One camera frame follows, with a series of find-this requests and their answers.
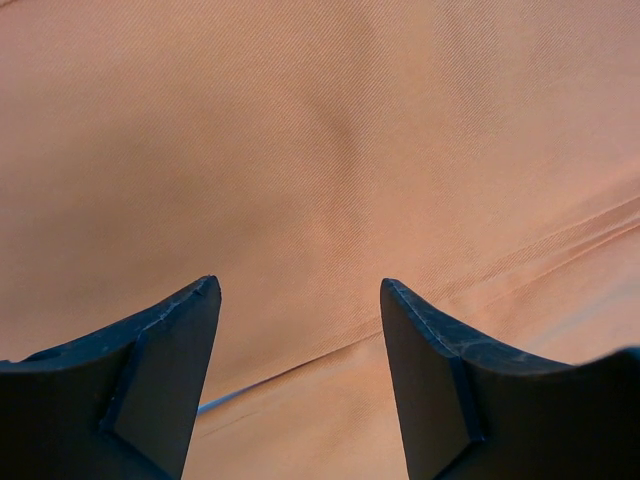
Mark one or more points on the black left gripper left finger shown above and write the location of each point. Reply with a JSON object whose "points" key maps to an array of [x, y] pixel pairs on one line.
{"points": [[118, 403]]}

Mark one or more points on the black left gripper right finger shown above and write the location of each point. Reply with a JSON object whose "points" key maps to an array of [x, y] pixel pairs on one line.
{"points": [[472, 407]]}

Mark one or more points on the orange trousers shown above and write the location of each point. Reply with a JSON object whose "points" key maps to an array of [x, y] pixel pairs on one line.
{"points": [[485, 153]]}

